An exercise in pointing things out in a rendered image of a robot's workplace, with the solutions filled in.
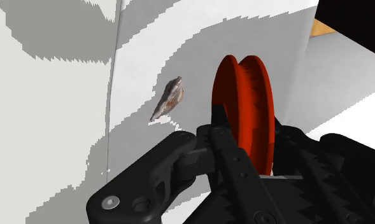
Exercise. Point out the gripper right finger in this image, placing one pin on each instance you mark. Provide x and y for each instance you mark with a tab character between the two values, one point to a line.
330	167

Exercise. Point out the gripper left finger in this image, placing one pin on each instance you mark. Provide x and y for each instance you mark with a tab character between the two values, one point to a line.
162	173

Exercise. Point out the red bowl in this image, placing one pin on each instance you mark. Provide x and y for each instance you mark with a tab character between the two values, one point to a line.
246	108

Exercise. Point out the grey rough stone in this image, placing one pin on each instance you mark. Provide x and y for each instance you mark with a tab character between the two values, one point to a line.
169	98

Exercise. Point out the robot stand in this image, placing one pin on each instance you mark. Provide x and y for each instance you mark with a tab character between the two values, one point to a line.
354	21

